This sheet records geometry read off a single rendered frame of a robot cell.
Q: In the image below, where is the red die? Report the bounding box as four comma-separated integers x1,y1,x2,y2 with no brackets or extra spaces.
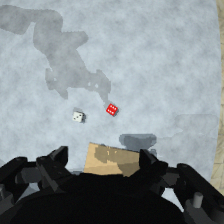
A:
106,104,118,115

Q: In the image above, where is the white die with black pips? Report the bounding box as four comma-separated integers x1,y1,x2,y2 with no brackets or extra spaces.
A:
72,111,84,122

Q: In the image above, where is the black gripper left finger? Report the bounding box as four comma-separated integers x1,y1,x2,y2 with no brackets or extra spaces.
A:
0,146,85,215

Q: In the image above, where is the tan square mat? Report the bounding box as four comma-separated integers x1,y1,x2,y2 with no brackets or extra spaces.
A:
84,143,140,177

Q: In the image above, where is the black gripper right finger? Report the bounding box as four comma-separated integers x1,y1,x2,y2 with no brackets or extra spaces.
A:
114,149,224,224

